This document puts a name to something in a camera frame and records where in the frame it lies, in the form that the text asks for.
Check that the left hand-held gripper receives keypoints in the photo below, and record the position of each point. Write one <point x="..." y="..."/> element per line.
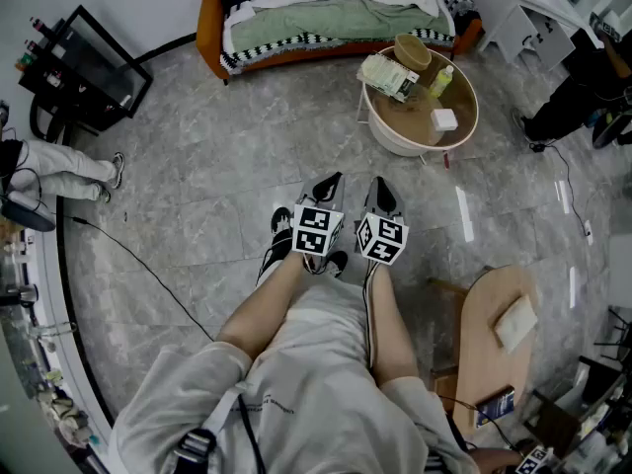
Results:
<point x="311" y="230"/>

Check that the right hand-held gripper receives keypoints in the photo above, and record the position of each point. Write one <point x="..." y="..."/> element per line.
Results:
<point x="382" y="240"/>

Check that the green printed magazine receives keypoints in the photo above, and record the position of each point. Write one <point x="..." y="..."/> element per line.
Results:
<point x="387" y="74"/>

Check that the orange sofa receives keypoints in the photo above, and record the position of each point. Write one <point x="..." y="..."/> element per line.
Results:
<point x="210" y="32"/>

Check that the person's right forearm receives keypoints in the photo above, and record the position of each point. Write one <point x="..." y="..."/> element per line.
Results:
<point x="392" y="334"/>

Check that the person's left forearm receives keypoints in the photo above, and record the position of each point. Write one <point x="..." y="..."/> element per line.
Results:
<point x="261" y="309"/>

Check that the round glass coffee table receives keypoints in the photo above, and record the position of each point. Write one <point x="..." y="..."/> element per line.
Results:
<point x="461" y="94"/>

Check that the small white box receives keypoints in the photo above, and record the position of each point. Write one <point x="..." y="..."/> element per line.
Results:
<point x="444" y="119"/>

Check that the yellow-green drink bottle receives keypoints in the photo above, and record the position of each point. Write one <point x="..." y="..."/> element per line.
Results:
<point x="441" y="83"/>

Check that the tan woven basket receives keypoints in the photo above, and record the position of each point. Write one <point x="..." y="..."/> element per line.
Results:
<point x="412" y="59"/>

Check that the wooden stool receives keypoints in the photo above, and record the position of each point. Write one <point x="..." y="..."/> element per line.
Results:
<point x="479" y="343"/>

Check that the green knitted blanket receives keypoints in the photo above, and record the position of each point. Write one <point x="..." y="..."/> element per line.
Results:
<point x="321" y="20"/>

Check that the white foam block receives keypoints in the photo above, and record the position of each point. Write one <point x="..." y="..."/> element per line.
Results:
<point x="516" y="325"/>

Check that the person's grey sweatshirt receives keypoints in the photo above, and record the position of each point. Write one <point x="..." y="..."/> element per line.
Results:
<point x="316" y="403"/>

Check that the white cabinet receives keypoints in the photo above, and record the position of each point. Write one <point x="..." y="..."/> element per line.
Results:
<point x="543" y="42"/>

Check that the blue box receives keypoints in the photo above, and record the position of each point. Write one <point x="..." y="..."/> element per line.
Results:
<point x="495" y="408"/>

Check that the black glass-door cabinet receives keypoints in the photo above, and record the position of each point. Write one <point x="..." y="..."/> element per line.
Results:
<point x="99" y="72"/>

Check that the black metal rack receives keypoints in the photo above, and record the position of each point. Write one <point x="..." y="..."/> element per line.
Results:
<point x="582" y="403"/>

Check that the grey chair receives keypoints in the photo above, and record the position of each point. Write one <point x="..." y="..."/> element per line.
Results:
<point x="27" y="213"/>

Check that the cluttered glass counter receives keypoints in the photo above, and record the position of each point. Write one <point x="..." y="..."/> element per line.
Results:
<point x="29" y="314"/>

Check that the dark red-capped bottle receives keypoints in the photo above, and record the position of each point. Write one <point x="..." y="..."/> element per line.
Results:
<point x="42" y="26"/>
<point x="33" y="46"/>

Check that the orange drink bottle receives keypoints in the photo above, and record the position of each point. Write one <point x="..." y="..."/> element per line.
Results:
<point x="22" y="62"/>

